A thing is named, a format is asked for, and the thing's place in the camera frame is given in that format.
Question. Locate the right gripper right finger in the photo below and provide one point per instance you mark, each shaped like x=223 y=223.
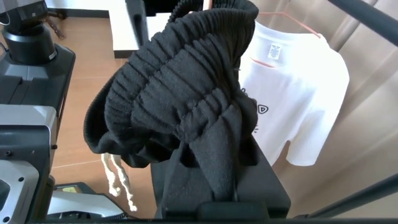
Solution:
x=264 y=186

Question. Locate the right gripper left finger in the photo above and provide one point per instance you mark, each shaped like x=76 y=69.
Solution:
x=183 y=189

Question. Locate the black garment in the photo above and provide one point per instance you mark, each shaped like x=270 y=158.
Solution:
x=186 y=93

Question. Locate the white printed t-shirt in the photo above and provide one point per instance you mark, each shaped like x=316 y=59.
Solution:
x=295 y=93

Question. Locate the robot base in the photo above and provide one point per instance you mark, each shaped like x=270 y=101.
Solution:
x=31 y=130

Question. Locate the black clothes rack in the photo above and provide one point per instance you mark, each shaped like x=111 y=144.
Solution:
x=367 y=15

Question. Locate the beige curtain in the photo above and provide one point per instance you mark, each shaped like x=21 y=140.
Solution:
x=367 y=93

